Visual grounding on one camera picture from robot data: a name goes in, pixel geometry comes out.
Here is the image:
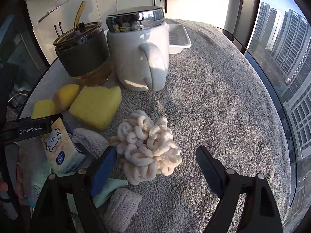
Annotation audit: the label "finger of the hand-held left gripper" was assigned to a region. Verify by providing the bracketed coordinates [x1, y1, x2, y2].
[47, 113, 64, 130]

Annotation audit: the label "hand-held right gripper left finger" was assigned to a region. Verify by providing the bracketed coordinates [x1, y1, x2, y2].
[30, 146, 117, 233]

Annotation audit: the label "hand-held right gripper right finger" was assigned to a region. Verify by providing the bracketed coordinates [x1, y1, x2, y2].
[196, 146, 283, 233]

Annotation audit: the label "round yellow sponge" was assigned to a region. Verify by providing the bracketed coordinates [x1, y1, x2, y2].
[53, 84, 80, 113]

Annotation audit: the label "yellow tissue packet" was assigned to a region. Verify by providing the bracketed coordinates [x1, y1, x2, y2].
[41, 117, 86, 174]

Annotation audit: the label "large yellow sponge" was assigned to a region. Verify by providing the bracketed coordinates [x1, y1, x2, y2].
[69, 85, 122, 131]

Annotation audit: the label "cream chenille cloth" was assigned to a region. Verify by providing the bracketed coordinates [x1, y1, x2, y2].
[108, 110, 183, 185]

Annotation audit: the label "white plastic tray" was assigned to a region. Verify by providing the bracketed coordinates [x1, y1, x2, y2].
[168, 24, 192, 54]

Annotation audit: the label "light green cloth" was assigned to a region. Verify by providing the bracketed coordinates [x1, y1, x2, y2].
[28, 160, 129, 208]

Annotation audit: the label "small yellow sponge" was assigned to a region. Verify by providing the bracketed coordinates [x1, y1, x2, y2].
[31, 99, 57, 120]

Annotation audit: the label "grey knitted cloth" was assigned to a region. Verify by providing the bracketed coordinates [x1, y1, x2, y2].
[103, 187, 143, 233]
[72, 128, 110, 158]

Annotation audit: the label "curved metal tube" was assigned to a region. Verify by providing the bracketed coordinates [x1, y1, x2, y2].
[8, 90, 30, 108]

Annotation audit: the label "grey towel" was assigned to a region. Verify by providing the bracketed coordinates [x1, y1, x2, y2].
[19, 18, 292, 233]

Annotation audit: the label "amber glass cup with straw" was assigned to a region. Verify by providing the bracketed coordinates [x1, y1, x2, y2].
[53, 1, 113, 80]

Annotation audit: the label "white mug with chrome lid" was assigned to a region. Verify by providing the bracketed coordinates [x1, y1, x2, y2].
[106, 6, 170, 93]

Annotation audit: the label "high-rise buildings outside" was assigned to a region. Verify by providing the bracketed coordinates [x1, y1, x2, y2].
[245, 0, 311, 224]

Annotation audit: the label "white cabinet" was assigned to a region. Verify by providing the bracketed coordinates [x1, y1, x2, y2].
[25, 0, 234, 66]

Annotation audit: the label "dark window frame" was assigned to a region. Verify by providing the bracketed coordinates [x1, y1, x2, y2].
[228, 0, 262, 55]

